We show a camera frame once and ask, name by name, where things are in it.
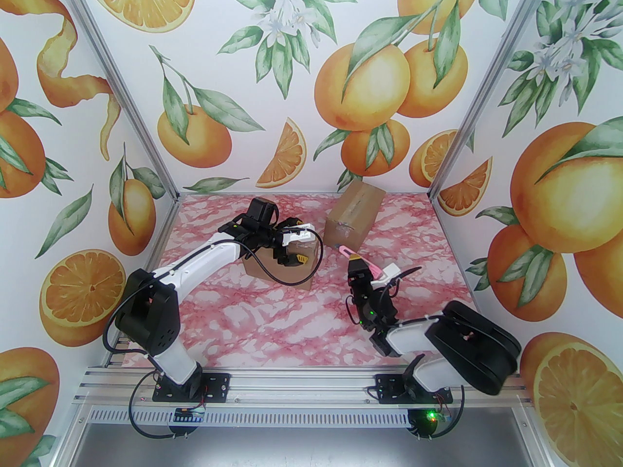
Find black right base cable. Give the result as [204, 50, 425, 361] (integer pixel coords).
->
[411, 365, 465, 440]

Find long taped cardboard box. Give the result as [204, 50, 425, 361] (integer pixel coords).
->
[243, 239, 314, 293]

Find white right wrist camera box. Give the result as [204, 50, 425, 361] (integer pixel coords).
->
[375, 263, 405, 288]

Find black left base cable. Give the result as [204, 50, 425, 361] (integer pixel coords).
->
[126, 375, 188, 440]

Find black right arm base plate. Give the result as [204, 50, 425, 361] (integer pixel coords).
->
[375, 373, 453, 404]

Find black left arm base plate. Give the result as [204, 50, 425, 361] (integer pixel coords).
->
[152, 373, 231, 402]

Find pink utility knife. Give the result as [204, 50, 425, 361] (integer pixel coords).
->
[338, 245, 386, 280]

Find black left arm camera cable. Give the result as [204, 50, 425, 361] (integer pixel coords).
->
[102, 229, 324, 359]

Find aluminium left frame post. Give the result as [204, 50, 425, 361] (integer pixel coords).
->
[57, 0, 180, 200]

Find short taped cardboard box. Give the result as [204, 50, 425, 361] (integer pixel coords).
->
[325, 180, 385, 251]

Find perforated metal strip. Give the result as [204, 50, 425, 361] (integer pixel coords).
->
[90, 407, 514, 428]

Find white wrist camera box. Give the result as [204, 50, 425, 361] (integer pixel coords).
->
[375, 263, 405, 288]
[281, 223, 314, 243]

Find aluminium frame post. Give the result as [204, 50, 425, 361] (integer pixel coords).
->
[57, 0, 180, 200]
[428, 0, 568, 200]

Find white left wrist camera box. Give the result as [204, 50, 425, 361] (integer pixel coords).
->
[281, 223, 314, 243]

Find aluminium right frame post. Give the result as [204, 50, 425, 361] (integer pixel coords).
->
[428, 0, 568, 200]

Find aluminium mounting rail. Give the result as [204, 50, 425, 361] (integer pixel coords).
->
[72, 364, 532, 410]

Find black base cable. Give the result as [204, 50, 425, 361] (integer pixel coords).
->
[411, 365, 465, 440]
[126, 375, 188, 440]

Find grey metal shelf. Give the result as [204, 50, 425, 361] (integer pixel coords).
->
[63, 421, 550, 467]

